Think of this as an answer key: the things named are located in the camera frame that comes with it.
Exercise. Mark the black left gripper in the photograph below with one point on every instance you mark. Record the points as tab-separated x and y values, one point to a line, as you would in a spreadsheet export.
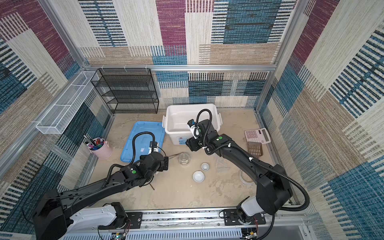
163	167

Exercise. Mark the clear glass flask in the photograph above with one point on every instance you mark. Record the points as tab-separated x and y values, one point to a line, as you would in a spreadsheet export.
184	159

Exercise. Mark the white evaporating dish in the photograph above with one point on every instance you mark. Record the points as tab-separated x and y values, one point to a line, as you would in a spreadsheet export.
198	176

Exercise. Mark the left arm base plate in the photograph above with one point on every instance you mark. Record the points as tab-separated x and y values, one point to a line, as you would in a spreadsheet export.
133	221

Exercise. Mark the pink pen cup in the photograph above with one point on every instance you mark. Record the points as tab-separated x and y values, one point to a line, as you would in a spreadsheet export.
99	147

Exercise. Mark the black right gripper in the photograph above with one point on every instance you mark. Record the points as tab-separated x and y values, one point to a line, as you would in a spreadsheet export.
192	144

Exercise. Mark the clear test tube rack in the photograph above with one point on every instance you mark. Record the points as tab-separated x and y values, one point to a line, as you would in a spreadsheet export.
221	164

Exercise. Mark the aluminium front rail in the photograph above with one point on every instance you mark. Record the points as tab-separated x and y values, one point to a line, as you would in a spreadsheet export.
202	224

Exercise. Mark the white tape roll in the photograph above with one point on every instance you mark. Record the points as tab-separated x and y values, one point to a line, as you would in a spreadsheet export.
245	179

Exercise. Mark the small white crucible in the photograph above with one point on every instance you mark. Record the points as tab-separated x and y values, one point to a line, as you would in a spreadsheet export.
205	166

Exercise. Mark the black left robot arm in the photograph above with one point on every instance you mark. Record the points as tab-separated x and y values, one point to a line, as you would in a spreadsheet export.
57	214

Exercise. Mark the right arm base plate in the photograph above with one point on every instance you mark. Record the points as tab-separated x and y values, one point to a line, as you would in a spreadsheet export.
236	217

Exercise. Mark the white plastic storage box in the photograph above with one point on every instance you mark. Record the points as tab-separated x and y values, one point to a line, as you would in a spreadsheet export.
177	116

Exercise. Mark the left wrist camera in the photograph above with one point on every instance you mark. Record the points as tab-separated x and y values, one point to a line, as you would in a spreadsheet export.
153	147

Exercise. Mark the white mesh wall basket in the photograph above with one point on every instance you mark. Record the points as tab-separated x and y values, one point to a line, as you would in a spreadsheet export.
59	116

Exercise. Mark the blue plastic box lid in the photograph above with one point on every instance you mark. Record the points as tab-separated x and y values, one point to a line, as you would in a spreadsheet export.
142	143

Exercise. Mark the pink calculator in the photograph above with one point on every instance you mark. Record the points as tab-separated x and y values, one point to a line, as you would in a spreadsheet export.
258	136

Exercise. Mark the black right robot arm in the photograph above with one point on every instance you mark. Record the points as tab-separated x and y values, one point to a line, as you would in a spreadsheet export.
274	187

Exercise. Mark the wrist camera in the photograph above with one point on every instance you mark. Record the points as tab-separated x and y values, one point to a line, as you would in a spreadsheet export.
153	147
194	129

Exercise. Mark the black wire shelf rack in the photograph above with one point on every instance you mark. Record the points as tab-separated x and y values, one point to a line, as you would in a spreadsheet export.
127	91

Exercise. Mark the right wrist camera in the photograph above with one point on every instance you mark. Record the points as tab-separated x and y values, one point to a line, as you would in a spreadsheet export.
194	129

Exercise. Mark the brown slotted scoop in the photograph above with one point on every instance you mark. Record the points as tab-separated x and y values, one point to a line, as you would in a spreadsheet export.
255	149

